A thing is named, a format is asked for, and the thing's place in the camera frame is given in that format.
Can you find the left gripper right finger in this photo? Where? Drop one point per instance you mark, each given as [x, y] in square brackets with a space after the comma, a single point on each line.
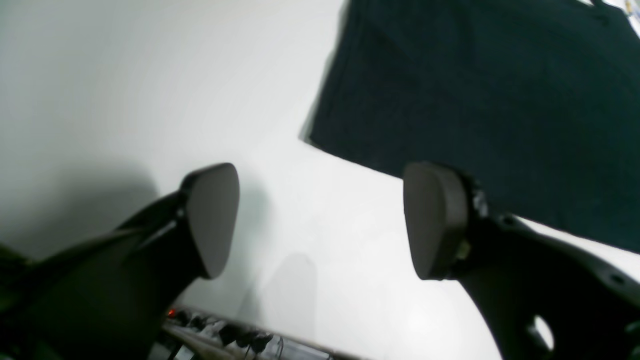
[541, 298]

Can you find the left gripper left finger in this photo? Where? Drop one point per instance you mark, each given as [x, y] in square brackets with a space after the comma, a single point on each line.
[107, 298]

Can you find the black T-shirt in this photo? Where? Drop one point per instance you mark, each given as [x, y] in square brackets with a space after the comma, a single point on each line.
[538, 100]

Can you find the white power strip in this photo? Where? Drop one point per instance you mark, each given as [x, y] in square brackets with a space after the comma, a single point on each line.
[192, 334]

